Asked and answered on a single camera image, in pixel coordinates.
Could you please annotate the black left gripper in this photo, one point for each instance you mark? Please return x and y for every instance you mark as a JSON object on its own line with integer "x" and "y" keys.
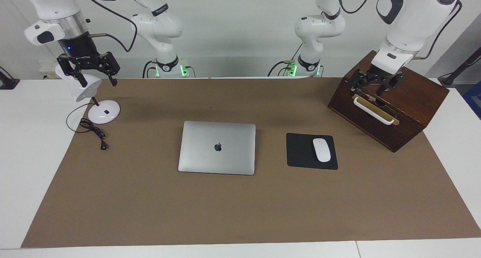
{"x": 383, "y": 74}

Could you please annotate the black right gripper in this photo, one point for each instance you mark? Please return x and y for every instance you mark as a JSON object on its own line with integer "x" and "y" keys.
{"x": 80, "y": 49}

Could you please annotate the silver grey laptop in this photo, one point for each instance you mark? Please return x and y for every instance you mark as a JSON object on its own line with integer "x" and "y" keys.
{"x": 210, "y": 156}

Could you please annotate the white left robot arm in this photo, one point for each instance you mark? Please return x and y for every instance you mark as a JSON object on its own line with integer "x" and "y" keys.
{"x": 406, "y": 25}

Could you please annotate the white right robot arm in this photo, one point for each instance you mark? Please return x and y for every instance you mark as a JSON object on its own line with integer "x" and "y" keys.
{"x": 161, "y": 28}

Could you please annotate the dark brown wooden box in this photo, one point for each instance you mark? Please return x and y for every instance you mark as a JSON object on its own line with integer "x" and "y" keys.
{"x": 413, "y": 100}

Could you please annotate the white desk lamp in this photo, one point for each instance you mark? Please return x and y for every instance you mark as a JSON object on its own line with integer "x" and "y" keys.
{"x": 105, "y": 113}

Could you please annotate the black stand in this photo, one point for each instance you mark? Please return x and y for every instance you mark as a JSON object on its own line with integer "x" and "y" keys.
{"x": 456, "y": 74}

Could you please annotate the white computer mouse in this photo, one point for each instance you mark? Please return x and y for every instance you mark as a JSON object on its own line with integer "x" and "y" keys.
{"x": 321, "y": 150}

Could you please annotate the blue crate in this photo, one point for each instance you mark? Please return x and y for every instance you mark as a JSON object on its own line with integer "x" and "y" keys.
{"x": 474, "y": 98}

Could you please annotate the black mouse pad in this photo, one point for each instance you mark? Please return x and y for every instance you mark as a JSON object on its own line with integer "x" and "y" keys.
{"x": 300, "y": 152}

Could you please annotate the brown table mat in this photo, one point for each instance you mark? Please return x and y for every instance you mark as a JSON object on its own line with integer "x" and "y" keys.
{"x": 225, "y": 213}

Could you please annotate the black mount base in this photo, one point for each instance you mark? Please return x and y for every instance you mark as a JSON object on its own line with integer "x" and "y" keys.
{"x": 7, "y": 83}

